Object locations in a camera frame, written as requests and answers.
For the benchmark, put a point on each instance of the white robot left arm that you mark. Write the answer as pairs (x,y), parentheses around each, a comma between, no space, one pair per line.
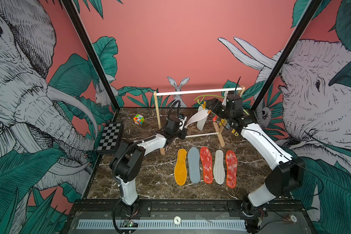
(129,157)

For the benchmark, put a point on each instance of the green clip hanger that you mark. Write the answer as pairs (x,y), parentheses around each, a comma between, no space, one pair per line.
(233,124)

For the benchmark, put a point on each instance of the black white checkerboard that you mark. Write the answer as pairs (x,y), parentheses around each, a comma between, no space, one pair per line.
(110,138)

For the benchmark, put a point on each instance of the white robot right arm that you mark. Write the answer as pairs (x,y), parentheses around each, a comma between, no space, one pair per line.
(287,172)

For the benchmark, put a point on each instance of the grey striped insole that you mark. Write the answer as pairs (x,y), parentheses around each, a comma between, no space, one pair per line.
(199,116)
(201,122)

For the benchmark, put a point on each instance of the white smooth insole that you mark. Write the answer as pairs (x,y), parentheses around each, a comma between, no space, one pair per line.
(193,164)

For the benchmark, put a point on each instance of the colourful puzzle cube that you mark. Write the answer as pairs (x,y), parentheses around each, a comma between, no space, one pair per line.
(138,119)

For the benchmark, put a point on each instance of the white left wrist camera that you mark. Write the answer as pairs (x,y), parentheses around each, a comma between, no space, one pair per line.
(182,120)

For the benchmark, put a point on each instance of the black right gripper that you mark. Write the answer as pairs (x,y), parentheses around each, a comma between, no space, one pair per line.
(217,108)

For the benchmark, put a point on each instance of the red orange-edged insole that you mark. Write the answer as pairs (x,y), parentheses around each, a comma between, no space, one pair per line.
(232,164)
(207,162)

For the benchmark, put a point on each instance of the yellow-edged insole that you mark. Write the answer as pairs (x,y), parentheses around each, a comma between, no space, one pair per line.
(180,170)

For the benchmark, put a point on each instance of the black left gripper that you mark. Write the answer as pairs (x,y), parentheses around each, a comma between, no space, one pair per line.
(182,136)

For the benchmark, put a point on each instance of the white perforated rail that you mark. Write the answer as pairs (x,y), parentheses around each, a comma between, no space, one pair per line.
(146,224)

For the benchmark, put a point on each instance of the grey textured insole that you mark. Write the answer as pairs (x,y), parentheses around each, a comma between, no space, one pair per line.
(218,169)

